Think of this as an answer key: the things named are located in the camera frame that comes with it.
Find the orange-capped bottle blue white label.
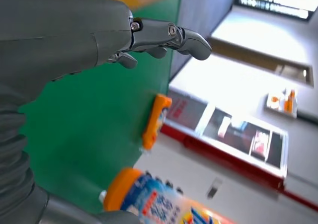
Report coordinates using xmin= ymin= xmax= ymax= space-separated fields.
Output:
xmin=99 ymin=167 xmax=238 ymax=224

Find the orange bottle with pale label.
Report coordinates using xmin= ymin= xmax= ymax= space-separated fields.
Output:
xmin=141 ymin=93 xmax=172 ymax=151

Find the ribbed grey left arm sleeve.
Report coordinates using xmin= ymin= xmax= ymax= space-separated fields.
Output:
xmin=0 ymin=85 xmax=35 ymax=214

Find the red-edged glass display board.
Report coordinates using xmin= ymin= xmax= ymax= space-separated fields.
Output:
xmin=160 ymin=90 xmax=289 ymax=191

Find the brown framed doorway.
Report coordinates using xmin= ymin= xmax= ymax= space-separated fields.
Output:
xmin=208 ymin=36 xmax=314 ymax=87

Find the window with dark grille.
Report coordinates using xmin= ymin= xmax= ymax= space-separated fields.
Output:
xmin=234 ymin=0 xmax=318 ymax=22

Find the white tray with orange items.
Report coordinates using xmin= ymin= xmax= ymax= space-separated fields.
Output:
xmin=264 ymin=87 xmax=298 ymax=119

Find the small grey wall socket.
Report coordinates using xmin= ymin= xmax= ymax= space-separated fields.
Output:
xmin=207 ymin=179 xmax=222 ymax=200

